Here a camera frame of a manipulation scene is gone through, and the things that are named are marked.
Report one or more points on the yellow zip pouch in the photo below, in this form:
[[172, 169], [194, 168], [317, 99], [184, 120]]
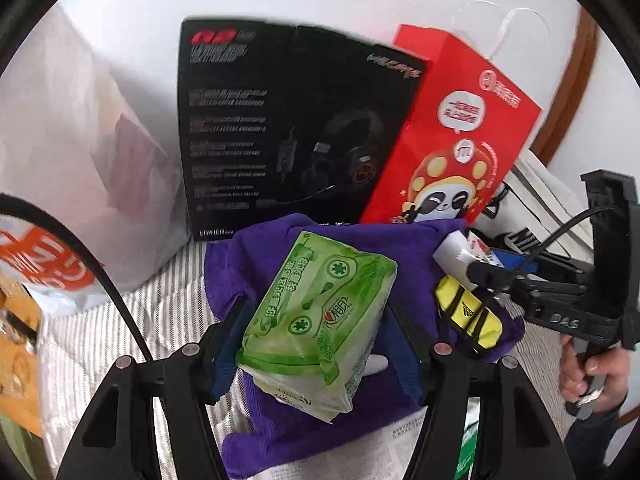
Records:
[[465, 310]]

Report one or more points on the striped bed sheet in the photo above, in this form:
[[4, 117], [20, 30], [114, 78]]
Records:
[[100, 340]]

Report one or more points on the newspaper sheet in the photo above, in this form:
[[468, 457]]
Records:
[[400, 450]]

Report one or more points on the red paper gift bag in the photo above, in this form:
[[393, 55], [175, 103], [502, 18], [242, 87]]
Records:
[[450, 125]]

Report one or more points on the person's right forearm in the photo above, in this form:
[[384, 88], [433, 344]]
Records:
[[595, 442]]

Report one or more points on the green tissue pack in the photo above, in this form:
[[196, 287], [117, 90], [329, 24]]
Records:
[[315, 320]]

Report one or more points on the white waist bag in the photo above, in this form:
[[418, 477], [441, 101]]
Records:
[[540, 190]]

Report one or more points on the brown wooden door frame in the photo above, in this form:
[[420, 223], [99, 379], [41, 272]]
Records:
[[565, 90]]

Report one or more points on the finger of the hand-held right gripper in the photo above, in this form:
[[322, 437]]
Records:
[[515, 264], [487, 277]]

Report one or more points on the purple towel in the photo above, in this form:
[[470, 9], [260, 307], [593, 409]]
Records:
[[240, 260]]

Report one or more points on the small white sock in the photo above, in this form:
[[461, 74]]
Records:
[[375, 364]]

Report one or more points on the black headset box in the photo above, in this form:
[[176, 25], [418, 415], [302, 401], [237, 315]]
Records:
[[250, 125]]

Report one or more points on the white cartoon sticker card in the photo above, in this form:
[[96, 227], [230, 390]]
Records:
[[480, 249]]

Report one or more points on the green packet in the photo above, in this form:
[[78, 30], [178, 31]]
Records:
[[465, 455]]

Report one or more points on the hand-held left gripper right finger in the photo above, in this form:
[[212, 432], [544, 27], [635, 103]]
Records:
[[407, 360]]

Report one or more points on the white plastic shopping bag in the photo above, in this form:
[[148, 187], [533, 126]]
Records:
[[75, 160]]

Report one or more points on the person's right hand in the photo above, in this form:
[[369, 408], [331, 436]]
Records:
[[610, 375]]

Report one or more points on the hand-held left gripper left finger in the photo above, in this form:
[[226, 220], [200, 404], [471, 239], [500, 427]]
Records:
[[227, 342]]

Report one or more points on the white sponge block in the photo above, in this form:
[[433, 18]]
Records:
[[452, 250]]

